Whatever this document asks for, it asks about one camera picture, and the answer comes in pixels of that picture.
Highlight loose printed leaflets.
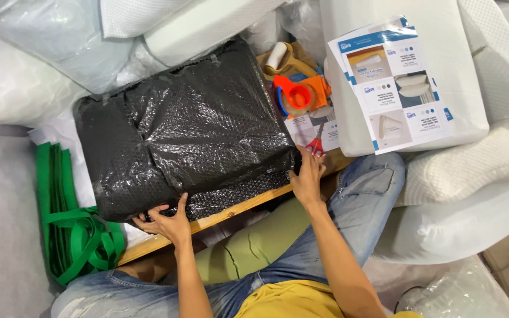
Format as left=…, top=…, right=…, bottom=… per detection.
left=283, top=105, right=342, bottom=153

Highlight white mesh pillow cover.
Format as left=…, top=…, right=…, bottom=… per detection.
left=99, top=0, right=194, bottom=39

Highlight large plastic-wrapped white pillow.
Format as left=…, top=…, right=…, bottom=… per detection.
left=0, top=24, right=89, bottom=129

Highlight black cable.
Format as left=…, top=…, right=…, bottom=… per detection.
left=394, top=286, right=428, bottom=314

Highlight black bubble-wrapped package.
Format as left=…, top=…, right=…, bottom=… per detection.
left=72, top=37, right=302, bottom=223

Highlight smooth white foam pillow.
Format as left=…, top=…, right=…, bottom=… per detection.
left=320, top=0, right=490, bottom=158

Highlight white paper roll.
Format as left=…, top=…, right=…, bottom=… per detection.
left=265, top=42, right=288, bottom=71

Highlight low wooden table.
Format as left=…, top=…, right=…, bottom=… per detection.
left=117, top=42, right=355, bottom=266

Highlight white rolled foam pillow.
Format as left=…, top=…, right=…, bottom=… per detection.
left=143, top=0, right=287, bottom=68

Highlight stack of printed pillow leaflets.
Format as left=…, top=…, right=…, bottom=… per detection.
left=327, top=16, right=455, bottom=156

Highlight white textured contour pillow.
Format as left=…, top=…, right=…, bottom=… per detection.
left=457, top=0, right=509, bottom=125

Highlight red-handled scissors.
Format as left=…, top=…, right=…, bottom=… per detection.
left=305, top=121, right=326, bottom=158

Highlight plastic-wrapped pale pillow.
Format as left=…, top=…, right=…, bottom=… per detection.
left=0, top=0, right=137, bottom=95

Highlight person's left hand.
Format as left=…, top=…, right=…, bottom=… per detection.
left=132, top=192, right=192, bottom=248

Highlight stack of green fabric bags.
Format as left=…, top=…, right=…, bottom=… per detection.
left=36, top=142, right=126, bottom=287

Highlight olive green cushion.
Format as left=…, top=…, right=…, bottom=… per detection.
left=194, top=196, right=313, bottom=286

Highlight plastic-wrapped pillow with cable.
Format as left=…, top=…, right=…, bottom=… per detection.
left=395, top=255, right=509, bottom=318

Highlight orange tape dispenser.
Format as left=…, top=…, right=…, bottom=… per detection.
left=272, top=74, right=332, bottom=119

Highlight person's blue jeans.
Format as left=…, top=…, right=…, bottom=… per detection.
left=50, top=152, right=406, bottom=318

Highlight person's yellow shirt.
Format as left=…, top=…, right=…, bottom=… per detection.
left=233, top=279, right=423, bottom=318

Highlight person's right hand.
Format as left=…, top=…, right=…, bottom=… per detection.
left=287, top=146, right=327, bottom=208

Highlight plain white soft pillow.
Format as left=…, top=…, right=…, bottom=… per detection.
left=371, top=178, right=509, bottom=266

